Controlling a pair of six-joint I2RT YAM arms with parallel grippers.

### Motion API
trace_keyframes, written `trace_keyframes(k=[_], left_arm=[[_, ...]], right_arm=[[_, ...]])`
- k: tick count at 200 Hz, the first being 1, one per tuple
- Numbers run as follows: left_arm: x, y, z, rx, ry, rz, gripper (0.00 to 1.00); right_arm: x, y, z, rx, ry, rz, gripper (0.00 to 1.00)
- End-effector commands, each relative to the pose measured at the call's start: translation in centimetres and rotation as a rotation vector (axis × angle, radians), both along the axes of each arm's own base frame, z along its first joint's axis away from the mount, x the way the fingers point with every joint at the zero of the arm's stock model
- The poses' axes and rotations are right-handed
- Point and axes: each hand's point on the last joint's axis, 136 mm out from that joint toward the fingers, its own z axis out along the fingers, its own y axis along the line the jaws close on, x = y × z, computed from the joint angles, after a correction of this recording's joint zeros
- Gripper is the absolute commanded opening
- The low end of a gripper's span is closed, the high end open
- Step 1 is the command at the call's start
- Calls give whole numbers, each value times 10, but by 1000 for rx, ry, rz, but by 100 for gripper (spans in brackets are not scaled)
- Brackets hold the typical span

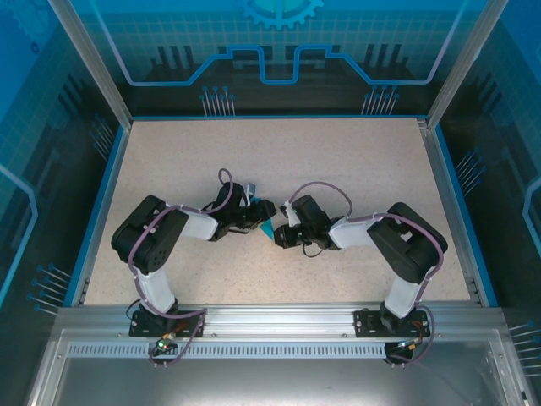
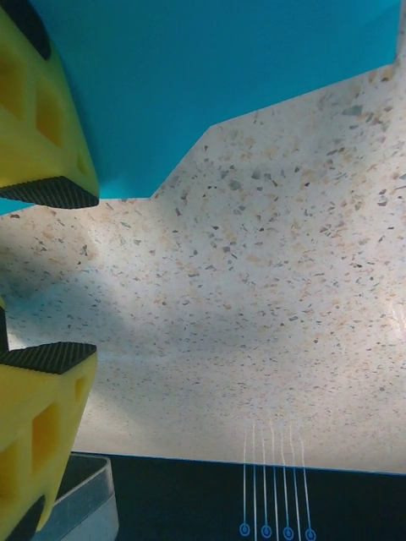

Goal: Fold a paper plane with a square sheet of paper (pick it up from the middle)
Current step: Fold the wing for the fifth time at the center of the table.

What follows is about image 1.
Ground aluminium side rail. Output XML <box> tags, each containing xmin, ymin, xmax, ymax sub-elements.
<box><xmin>417</xmin><ymin>119</ymin><xmax>484</xmax><ymax>305</ymax></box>

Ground blue printed enclosure panel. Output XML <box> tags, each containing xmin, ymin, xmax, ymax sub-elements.
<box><xmin>434</xmin><ymin>0</ymin><xmax>541</xmax><ymax>406</ymax></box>
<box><xmin>0</xmin><ymin>0</ymin><xmax>128</xmax><ymax>406</ymax></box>
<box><xmin>71</xmin><ymin>0</ymin><xmax>487</xmax><ymax>118</ymax></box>

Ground slotted aluminium cable duct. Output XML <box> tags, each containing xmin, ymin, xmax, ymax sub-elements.
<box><xmin>66</xmin><ymin>343</ymin><xmax>494</xmax><ymax>359</ymax></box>

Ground blue paper sheet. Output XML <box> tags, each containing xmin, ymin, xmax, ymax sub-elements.
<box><xmin>258</xmin><ymin>216</ymin><xmax>279</xmax><ymax>241</ymax></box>

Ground aluminium mounting rail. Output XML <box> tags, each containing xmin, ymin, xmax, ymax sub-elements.
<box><xmin>57</xmin><ymin>302</ymin><xmax>504</xmax><ymax>339</ymax></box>

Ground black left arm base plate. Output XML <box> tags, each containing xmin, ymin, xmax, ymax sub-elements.
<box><xmin>128</xmin><ymin>310</ymin><xmax>207</xmax><ymax>338</ymax></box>

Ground blue table edge trim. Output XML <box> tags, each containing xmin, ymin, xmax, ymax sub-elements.
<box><xmin>433</xmin><ymin>124</ymin><xmax>500</xmax><ymax>308</ymax></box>
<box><xmin>130</xmin><ymin>112</ymin><xmax>428</xmax><ymax>121</ymax></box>

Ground aluminium frame post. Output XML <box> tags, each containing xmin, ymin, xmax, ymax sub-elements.
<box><xmin>46</xmin><ymin>0</ymin><xmax>134</xmax><ymax>128</ymax></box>
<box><xmin>425</xmin><ymin>0</ymin><xmax>513</xmax><ymax>130</ymax></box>

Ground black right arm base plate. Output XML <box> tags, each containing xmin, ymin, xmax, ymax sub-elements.
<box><xmin>353</xmin><ymin>308</ymin><xmax>429</xmax><ymax>338</ymax></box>

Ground cable connector with green light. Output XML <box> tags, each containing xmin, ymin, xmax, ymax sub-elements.
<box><xmin>152</xmin><ymin>332</ymin><xmax>178</xmax><ymax>353</ymax></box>
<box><xmin>392</xmin><ymin>337</ymin><xmax>424</xmax><ymax>353</ymax></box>

